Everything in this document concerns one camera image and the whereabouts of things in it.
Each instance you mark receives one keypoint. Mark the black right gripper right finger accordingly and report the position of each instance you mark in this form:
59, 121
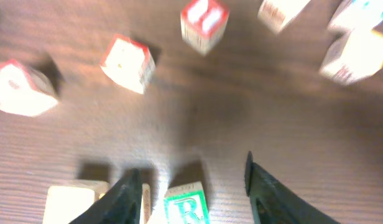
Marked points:
273, 203

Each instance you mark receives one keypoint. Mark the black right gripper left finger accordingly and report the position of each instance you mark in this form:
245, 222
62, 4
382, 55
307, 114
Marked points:
120, 205

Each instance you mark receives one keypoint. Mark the yellow C wooden block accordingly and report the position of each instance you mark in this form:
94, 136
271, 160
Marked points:
66, 202

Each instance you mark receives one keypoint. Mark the green R wooden block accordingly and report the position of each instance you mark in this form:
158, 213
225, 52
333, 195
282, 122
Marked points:
186, 204

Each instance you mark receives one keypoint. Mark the yellow O wooden block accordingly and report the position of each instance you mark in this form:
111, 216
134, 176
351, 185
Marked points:
145, 204

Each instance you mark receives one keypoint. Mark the red U block middle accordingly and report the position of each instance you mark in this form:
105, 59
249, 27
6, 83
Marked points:
128, 63

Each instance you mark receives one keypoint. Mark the red A wooden block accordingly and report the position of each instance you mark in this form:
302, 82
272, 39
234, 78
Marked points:
25, 91

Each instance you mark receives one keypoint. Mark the yellow block lower middle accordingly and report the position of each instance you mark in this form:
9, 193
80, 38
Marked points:
353, 57

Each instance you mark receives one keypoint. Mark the red I block near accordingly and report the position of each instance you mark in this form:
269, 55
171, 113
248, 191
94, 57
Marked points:
203, 23

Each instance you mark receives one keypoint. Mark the blue 2 wooden block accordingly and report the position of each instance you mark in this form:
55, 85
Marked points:
356, 14

